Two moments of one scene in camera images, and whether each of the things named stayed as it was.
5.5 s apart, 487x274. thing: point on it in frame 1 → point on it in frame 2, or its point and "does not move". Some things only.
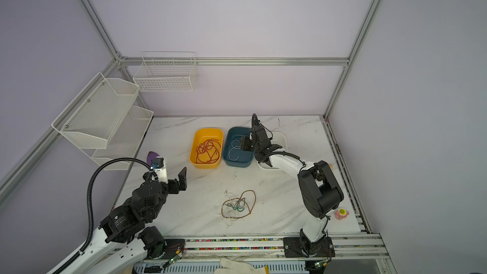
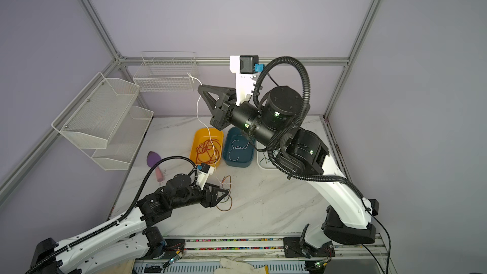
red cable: [208, 152] does not move
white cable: [236, 147] does not move
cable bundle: [237, 208] → [226, 204]
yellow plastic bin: [206, 149] does not move
